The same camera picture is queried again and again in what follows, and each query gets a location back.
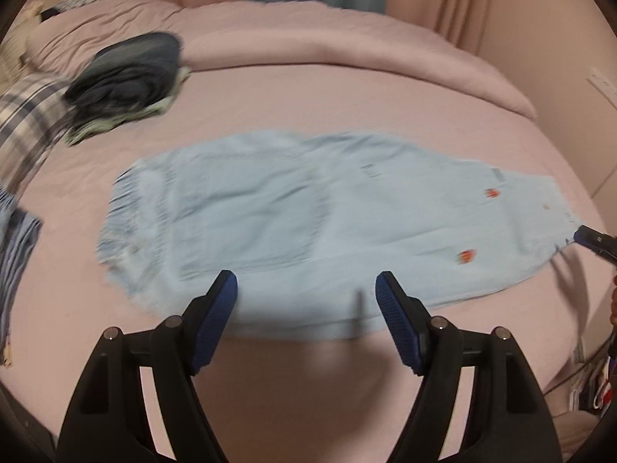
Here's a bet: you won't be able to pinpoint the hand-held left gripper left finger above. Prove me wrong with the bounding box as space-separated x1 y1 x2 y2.
55 270 238 463

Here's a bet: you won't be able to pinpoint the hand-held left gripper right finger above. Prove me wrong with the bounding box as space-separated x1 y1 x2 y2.
377 271 564 463

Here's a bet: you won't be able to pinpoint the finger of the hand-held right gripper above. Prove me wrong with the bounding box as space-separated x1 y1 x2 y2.
573 225 617 264

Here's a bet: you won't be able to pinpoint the light blue denim pants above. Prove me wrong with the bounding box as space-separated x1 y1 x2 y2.
96 129 577 341

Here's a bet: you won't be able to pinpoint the blue striped cloth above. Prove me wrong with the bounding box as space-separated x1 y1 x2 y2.
0 186 44 367

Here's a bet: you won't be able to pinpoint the pink bed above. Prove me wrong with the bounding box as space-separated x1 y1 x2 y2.
0 0 603 463

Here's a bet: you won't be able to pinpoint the folded dark grey clothes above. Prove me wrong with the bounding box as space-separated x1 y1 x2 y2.
65 32 186 121

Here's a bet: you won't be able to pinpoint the plaid fabric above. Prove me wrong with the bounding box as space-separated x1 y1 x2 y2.
0 74 78 194

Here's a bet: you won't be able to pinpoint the pink duvet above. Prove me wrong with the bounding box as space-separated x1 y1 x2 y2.
169 0 538 119

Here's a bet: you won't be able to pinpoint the pink pillow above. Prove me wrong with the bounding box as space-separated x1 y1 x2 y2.
24 0 184 78

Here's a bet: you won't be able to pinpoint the white wall socket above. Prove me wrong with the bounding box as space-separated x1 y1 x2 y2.
589 68 617 102

